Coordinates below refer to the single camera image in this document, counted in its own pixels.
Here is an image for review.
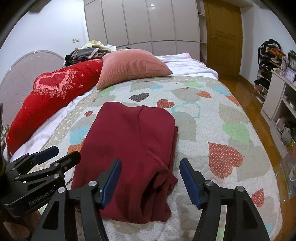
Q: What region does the black table clock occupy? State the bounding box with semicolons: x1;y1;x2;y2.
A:
288;50;296;72

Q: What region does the pink corduroy pillow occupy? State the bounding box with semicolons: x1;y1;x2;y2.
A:
97;49;172;90

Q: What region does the round pink headboard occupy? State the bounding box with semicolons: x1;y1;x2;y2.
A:
0;50;64;126

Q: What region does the cluttered shoe rack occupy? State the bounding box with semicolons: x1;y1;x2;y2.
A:
253;39;287;103

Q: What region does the white shelf unit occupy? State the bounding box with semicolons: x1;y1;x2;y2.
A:
261;71;295;156

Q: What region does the white blanket sheet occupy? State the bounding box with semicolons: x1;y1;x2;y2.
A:
4;53;219;162

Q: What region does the dark red sweater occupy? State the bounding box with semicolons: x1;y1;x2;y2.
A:
72;102;178;224

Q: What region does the brown wooden door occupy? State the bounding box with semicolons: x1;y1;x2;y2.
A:
204;1;243;77

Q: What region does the heart patterned bedspread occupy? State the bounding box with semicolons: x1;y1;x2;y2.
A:
45;76;282;240

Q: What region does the grey wardrobe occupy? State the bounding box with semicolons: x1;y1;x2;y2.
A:
84;0;201;60

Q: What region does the red floral quilt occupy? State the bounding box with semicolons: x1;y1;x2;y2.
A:
6;59;103;154

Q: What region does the pile of clothes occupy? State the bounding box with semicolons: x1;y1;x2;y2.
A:
63;40;117;67

